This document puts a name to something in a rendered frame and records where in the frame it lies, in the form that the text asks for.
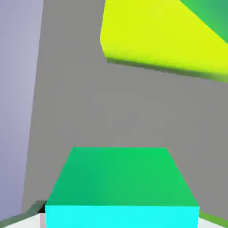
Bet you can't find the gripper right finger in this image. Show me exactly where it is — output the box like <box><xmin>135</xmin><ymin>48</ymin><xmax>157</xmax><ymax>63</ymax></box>
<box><xmin>197</xmin><ymin>209</ymin><xmax>228</xmax><ymax>228</ymax></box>

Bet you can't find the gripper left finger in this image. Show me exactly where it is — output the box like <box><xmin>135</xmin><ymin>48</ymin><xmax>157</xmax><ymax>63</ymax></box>
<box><xmin>0</xmin><ymin>200</ymin><xmax>47</xmax><ymax>228</ymax></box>

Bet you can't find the small turquoise cube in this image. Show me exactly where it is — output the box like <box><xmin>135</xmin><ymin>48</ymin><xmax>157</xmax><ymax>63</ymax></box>
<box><xmin>44</xmin><ymin>147</ymin><xmax>200</xmax><ymax>228</ymax></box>

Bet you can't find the small green cube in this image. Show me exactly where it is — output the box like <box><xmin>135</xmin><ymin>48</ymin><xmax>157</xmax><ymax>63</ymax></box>
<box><xmin>179</xmin><ymin>0</ymin><xmax>228</xmax><ymax>45</ymax></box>

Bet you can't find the large yellow box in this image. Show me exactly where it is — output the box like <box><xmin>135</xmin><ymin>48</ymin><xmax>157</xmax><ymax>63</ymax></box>
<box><xmin>99</xmin><ymin>0</ymin><xmax>228</xmax><ymax>83</ymax></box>

